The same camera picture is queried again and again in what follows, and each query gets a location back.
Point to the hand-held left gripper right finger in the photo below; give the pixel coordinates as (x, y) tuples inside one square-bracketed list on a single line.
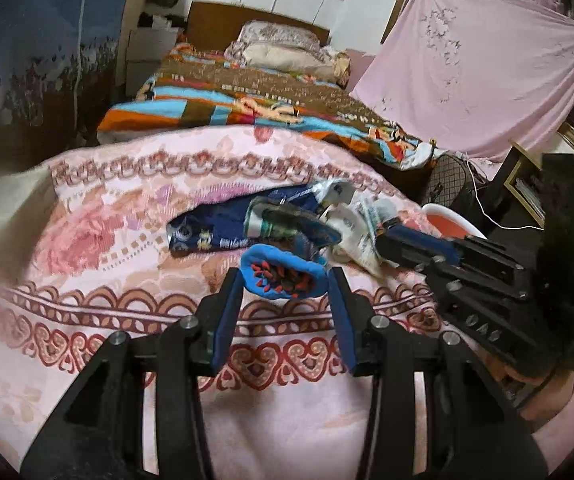
[(344, 320)]

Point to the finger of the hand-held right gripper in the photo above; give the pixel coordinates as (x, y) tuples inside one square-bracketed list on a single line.
[(467, 305), (417, 236)]

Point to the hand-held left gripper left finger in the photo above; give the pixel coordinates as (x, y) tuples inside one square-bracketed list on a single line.
[(227, 310)]

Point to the white green packet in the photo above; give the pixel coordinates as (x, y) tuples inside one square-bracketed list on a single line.
[(382, 210)]

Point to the blue sock with red dots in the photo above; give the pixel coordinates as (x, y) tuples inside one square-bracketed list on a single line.
[(262, 256)]

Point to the white patterned sock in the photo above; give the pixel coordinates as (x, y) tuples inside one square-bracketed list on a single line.
[(352, 245)]

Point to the navy blue sock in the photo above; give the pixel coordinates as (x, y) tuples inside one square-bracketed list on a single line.
[(217, 232)]

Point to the dark teal striped sock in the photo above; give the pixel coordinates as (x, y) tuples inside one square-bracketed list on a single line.
[(277, 222)]

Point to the person's right forearm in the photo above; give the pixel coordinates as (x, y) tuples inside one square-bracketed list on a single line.
[(557, 402)]

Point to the brown checked bag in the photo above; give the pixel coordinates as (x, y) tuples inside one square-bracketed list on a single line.
[(449, 175)]

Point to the small white blue packet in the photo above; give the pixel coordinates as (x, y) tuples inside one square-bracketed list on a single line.
[(339, 192)]

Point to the wooden desk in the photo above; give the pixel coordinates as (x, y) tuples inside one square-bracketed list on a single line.
[(522, 175)]

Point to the pink floral blanket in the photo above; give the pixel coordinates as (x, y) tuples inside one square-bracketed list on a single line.
[(117, 260)]

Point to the pink hanging sheet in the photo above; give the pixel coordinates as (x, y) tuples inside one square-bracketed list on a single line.
[(467, 70)]

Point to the colourful striped blanket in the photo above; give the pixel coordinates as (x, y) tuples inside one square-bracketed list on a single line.
[(267, 90)]

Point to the floral pillow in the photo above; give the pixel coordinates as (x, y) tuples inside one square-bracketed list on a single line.
[(272, 35)]

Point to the white nightstand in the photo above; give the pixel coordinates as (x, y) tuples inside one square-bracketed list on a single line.
[(149, 60)]

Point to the wooden headboard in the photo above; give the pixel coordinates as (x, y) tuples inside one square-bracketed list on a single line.
[(217, 20)]

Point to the blue wardrobe cover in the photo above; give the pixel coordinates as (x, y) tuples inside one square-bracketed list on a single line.
[(32, 50)]

